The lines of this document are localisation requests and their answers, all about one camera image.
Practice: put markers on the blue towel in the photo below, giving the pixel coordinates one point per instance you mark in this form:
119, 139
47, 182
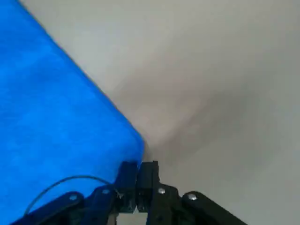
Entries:
47, 105

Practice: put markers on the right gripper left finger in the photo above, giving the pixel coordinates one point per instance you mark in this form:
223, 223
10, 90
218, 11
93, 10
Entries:
126, 178

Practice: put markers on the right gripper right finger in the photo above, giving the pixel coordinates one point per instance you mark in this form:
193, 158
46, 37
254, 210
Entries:
147, 178

